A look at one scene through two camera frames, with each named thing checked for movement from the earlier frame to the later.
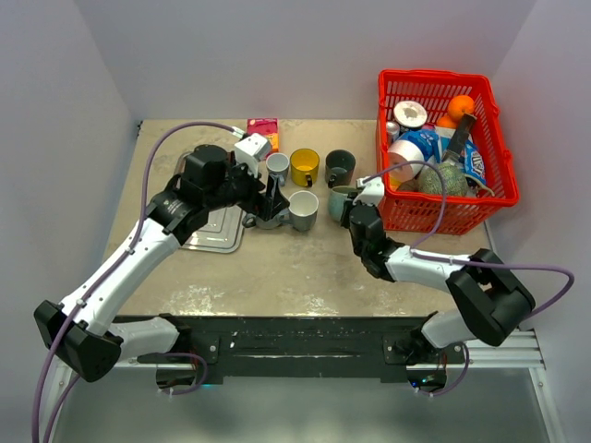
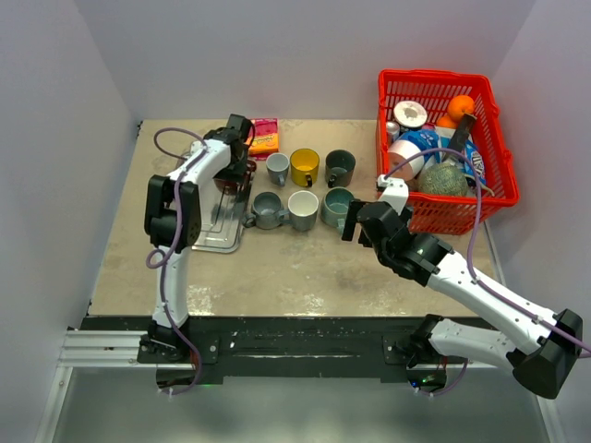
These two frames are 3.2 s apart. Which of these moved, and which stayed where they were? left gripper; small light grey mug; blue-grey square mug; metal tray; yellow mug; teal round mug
Moved: left gripper; teal round mug
Stayed: yellow mug; small light grey mug; metal tray; blue-grey square mug
